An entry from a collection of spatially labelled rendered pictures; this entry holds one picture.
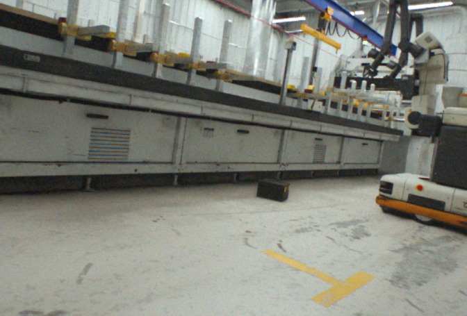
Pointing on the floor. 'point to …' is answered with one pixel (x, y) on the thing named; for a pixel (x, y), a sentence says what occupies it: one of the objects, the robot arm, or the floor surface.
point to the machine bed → (153, 132)
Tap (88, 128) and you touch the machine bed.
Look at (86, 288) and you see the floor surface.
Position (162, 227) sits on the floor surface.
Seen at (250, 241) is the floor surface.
